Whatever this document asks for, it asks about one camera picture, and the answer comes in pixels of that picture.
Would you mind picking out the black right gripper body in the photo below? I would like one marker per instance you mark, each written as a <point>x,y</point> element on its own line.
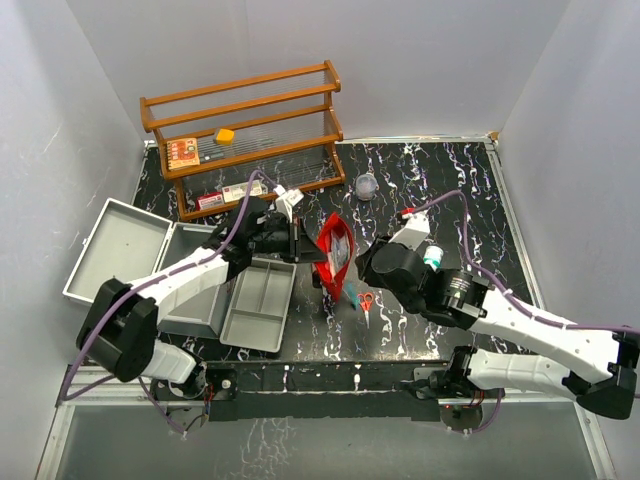
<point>371,277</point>

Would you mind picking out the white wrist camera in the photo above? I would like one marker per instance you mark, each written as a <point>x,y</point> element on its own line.
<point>286,200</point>
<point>414,231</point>

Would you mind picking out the red first aid pouch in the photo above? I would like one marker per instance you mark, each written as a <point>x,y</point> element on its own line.
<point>332,284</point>

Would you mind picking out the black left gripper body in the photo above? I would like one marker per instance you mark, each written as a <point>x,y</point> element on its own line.
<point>284,240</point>

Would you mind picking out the orange patterned box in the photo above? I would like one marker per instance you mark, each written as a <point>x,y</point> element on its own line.
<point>182,153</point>

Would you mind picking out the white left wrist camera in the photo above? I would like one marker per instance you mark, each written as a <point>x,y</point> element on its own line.
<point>286,200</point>

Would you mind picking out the small white bottle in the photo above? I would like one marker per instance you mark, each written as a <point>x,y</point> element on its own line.
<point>433,257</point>

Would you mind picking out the orange small scissors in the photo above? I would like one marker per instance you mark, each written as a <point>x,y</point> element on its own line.
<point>365,301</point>

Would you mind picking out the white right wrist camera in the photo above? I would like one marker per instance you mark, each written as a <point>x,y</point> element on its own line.
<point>414,231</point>

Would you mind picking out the white green medicine box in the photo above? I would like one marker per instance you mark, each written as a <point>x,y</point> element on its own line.
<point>238,191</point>

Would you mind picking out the wooden shelf rack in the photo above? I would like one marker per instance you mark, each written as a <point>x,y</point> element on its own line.
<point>284,122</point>

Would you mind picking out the clear round plastic container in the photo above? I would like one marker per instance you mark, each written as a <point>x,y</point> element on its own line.
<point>366,187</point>

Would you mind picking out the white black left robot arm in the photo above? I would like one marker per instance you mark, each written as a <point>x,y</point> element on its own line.
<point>120,332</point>

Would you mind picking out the red white medicine box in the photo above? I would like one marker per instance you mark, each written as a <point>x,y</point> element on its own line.
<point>210,201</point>

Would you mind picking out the grey plastic tray insert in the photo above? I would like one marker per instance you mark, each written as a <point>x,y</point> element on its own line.
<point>257,312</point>

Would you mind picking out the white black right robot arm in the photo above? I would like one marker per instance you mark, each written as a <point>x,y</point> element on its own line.
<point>596,368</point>

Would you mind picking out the yellow small box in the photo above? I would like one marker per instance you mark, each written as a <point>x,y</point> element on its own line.
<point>224,137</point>

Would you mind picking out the white teal tube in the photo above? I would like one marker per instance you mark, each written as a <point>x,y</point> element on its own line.
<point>351,293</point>

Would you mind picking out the grey metal case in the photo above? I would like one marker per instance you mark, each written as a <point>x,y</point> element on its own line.
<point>129,243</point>

